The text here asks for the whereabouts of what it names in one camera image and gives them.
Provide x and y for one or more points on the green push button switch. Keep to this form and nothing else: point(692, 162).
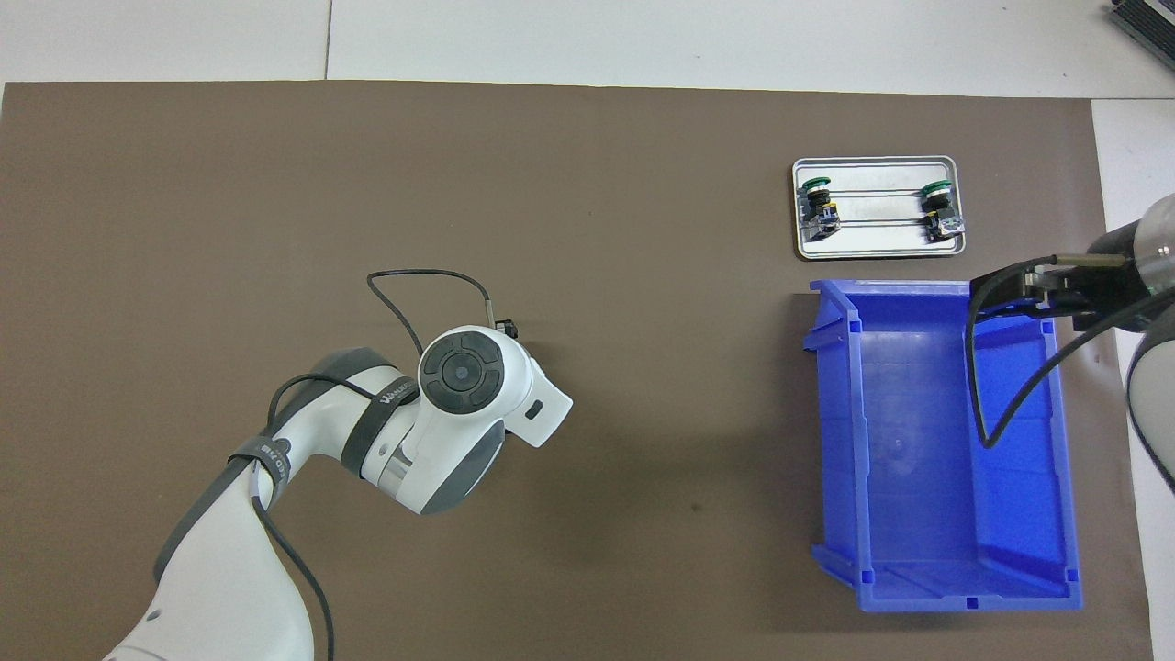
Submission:
point(941, 220)
point(823, 213)

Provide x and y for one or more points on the blue plastic storage bin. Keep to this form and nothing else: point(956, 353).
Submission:
point(918, 459)

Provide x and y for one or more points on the brown table mat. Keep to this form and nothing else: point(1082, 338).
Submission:
point(643, 413)

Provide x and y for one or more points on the thin metal tray rod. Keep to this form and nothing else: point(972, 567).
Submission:
point(877, 223)
point(877, 192)

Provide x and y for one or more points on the silver metal tray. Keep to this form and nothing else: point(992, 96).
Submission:
point(881, 248)

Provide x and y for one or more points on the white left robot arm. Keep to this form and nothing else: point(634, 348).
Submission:
point(211, 588)

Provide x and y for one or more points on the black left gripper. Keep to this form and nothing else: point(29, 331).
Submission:
point(507, 329)

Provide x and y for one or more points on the dark ribbed device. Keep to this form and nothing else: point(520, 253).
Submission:
point(1147, 18)

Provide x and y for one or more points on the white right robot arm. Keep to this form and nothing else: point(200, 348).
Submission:
point(1158, 404)

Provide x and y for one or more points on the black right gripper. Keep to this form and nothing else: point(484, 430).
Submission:
point(1106, 289)

